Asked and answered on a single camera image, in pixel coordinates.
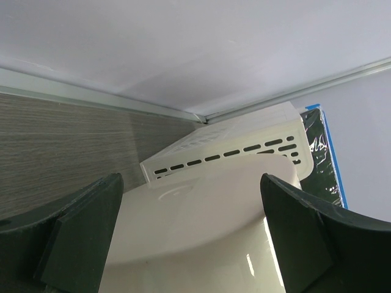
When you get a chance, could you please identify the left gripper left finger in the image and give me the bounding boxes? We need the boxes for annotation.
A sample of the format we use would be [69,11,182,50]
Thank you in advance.
[1,173,124,292]

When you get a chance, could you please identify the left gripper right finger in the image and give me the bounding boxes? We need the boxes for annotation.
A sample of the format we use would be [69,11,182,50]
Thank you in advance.
[260,174,390,292]

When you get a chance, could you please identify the cream round drawer cabinet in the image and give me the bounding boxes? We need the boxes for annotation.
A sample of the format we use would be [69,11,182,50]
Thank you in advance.
[99,154,300,293]

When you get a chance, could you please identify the cream perforated file organizer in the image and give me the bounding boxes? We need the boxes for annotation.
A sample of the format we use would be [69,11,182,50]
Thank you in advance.
[140,102,314,182]

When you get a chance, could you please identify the blue plastic folder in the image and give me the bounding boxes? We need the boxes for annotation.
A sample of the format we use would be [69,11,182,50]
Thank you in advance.
[305,103,349,210]

